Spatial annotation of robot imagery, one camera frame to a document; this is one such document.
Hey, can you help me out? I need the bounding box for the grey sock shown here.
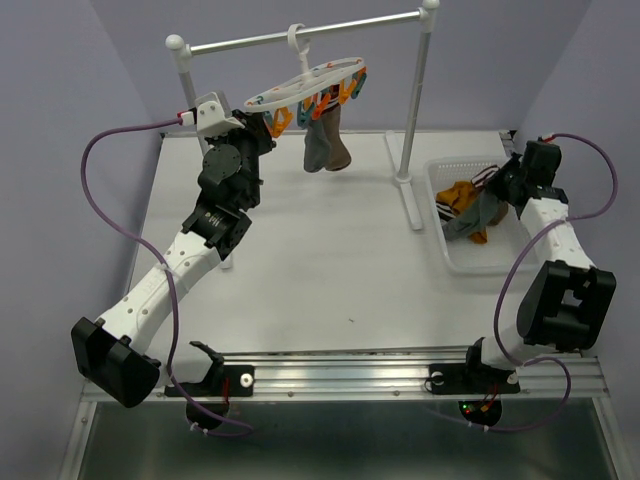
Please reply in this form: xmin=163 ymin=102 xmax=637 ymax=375
xmin=303 ymin=120 xmax=331 ymax=173
xmin=442 ymin=191 xmax=509 ymax=245

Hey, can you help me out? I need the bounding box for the white round clip hanger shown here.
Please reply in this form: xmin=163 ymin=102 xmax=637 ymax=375
xmin=244 ymin=23 xmax=367 ymax=129

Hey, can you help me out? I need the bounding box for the beige striped sock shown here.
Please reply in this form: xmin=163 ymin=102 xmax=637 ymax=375
xmin=320 ymin=103 xmax=352 ymax=172

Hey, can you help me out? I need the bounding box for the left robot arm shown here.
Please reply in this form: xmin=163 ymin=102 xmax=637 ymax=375
xmin=71 ymin=110 xmax=275 ymax=408

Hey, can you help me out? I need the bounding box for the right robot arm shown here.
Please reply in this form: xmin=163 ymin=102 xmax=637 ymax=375
xmin=460 ymin=134 xmax=617 ymax=390

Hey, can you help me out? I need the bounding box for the yellow sock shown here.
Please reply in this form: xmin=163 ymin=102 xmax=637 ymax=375
xmin=435 ymin=181 xmax=479 ymax=227

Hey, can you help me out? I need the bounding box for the teal clothespin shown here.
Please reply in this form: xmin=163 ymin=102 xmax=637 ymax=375
xmin=296 ymin=102 xmax=316 ymax=129

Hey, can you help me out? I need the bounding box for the white plastic basket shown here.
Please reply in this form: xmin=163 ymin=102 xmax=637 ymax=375
xmin=423 ymin=156 xmax=530 ymax=275

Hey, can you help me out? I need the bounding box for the white clothes rack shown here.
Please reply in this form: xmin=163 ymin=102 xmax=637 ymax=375
xmin=165 ymin=0 xmax=442 ymax=271

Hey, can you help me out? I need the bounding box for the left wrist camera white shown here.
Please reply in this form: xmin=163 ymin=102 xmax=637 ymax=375
xmin=178 ymin=91 xmax=244 ymax=138

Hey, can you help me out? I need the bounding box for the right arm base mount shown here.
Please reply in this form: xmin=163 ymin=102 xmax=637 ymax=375
xmin=426 ymin=363 xmax=521 ymax=396

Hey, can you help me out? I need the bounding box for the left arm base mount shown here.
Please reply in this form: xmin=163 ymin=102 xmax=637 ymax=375
xmin=173 ymin=341 xmax=255 ymax=398

